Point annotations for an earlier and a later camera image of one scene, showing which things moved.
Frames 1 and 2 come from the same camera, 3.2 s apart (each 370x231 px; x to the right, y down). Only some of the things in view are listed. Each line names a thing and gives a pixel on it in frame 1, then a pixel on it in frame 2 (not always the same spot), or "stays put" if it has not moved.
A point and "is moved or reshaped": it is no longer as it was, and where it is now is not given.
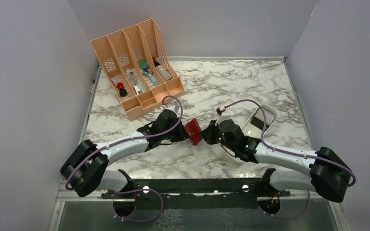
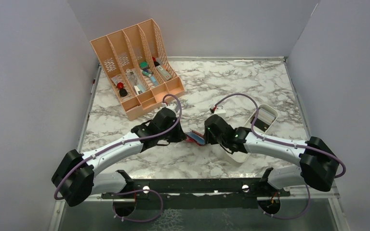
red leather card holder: (194, 131) is moved or reshaped
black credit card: (258, 123) stays put
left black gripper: (182, 134) stays put
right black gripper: (207, 133) stays put
